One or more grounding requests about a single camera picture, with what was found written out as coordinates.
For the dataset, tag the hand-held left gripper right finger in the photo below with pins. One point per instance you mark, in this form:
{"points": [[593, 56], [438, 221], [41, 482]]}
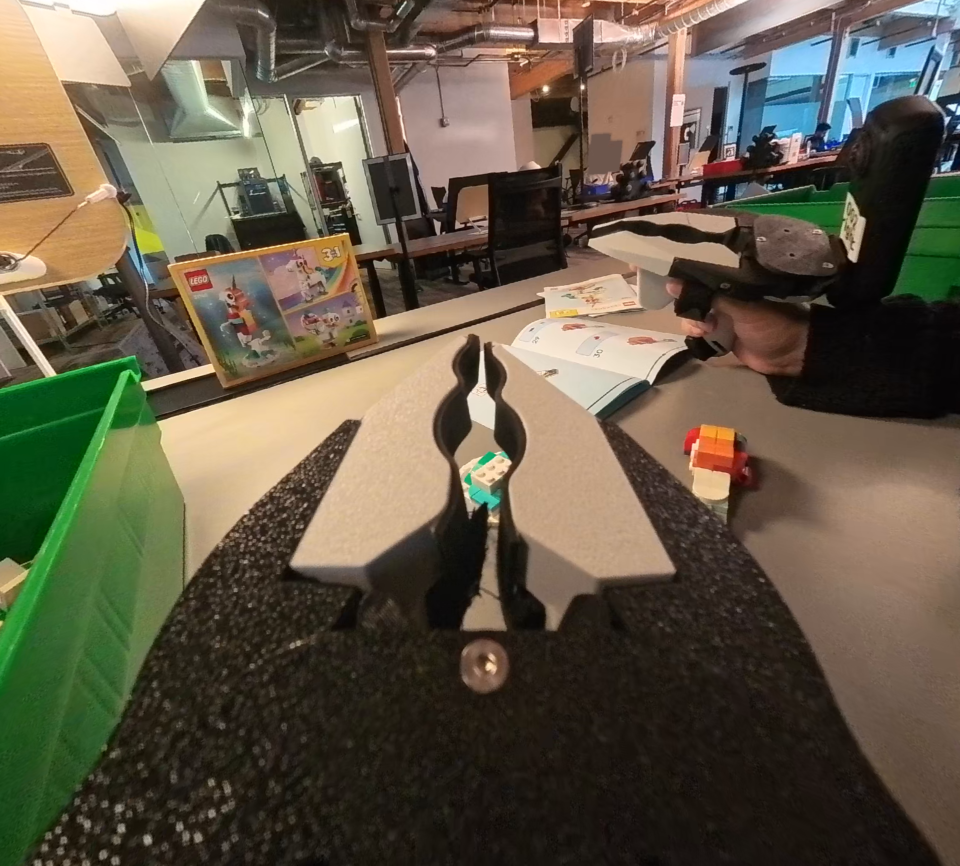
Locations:
{"points": [[592, 506]]}

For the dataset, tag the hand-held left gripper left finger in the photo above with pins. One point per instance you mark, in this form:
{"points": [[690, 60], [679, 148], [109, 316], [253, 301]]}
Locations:
{"points": [[375, 498]]}

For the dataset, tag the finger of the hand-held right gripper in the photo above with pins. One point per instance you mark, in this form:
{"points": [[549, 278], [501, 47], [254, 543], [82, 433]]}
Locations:
{"points": [[645, 252], [705, 222]]}

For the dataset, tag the teal brick model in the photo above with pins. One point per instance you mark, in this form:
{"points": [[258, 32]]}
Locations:
{"points": [[487, 476]]}

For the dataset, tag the orange toy brick model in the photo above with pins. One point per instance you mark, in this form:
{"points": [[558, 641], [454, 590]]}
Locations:
{"points": [[712, 449]]}

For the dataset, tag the green plastic bin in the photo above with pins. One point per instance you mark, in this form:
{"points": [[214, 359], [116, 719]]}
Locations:
{"points": [[937, 243], [82, 581]]}

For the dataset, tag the yellow toy brick set box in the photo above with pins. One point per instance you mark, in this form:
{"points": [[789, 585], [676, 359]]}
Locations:
{"points": [[270, 311]]}

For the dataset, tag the person's right hand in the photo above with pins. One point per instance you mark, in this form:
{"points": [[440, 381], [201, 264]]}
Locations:
{"points": [[772, 337]]}

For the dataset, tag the long wooden table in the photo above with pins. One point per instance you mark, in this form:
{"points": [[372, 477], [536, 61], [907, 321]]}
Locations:
{"points": [[615, 209]]}

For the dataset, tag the closed yellow-cornered instruction booklet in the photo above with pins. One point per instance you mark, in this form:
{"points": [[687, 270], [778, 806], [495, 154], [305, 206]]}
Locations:
{"points": [[592, 296]]}

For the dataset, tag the open pale blue instruction booklet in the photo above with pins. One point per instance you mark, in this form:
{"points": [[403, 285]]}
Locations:
{"points": [[600, 363]]}

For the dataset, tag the black office chair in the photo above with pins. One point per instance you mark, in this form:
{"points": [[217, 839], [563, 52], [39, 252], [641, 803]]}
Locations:
{"points": [[525, 220]]}

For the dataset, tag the monitor on floor stand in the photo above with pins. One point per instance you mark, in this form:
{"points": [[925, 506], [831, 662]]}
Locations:
{"points": [[390, 187]]}

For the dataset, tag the black equipment cart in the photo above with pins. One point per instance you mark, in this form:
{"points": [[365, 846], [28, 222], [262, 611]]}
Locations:
{"points": [[259, 205]]}

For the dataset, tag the silver ventilation duct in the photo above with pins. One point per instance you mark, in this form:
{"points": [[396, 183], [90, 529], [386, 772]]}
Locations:
{"points": [[487, 34]]}

